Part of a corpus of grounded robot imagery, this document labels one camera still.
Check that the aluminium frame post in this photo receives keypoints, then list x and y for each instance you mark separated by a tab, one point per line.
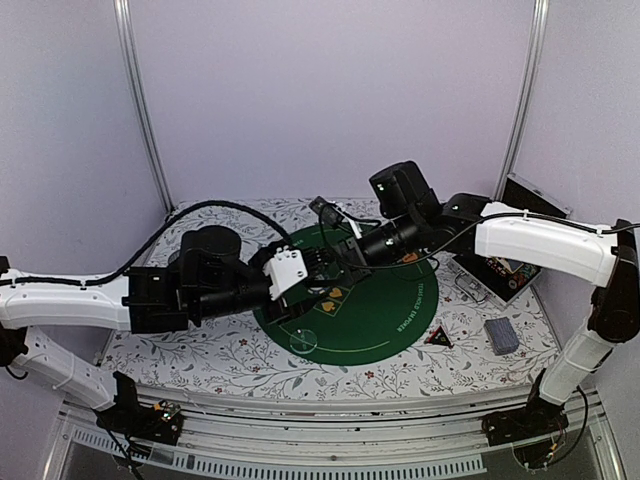
127	42
534	52

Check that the round green poker mat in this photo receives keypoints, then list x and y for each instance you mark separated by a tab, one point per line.
371	321

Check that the aluminium front rail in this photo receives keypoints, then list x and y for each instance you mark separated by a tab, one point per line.
227	437

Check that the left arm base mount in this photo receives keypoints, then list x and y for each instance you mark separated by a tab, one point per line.
135	421

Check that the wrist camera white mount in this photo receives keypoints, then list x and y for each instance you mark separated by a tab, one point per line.
332	215
285	269

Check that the black red triangular card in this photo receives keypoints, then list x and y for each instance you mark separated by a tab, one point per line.
439	337

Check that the right aluminium frame post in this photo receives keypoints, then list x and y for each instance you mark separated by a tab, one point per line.
534	52

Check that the aluminium poker chip case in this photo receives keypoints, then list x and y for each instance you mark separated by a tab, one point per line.
498	280

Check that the left aluminium frame post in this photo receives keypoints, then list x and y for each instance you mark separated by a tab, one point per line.
127	42

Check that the orange big blind button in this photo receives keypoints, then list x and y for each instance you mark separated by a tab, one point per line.
409	258

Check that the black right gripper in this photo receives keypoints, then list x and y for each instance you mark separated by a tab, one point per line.
353	260

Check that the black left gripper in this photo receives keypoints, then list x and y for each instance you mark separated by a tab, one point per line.
284	314

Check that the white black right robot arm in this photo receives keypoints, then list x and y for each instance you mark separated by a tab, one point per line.
472	224

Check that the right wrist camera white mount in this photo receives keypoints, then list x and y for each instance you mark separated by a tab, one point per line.
332	215

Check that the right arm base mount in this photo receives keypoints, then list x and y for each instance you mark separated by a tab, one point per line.
525	430

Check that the deck of playing cards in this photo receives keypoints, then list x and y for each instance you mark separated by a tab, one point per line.
502	336

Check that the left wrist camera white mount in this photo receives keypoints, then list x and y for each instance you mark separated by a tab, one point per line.
285	269

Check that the clear round dealer button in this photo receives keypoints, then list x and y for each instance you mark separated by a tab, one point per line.
303	341

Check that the floral patterned tablecloth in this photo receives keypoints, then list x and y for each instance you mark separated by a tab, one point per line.
233	356

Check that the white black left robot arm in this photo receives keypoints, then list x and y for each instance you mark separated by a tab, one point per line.
205	279

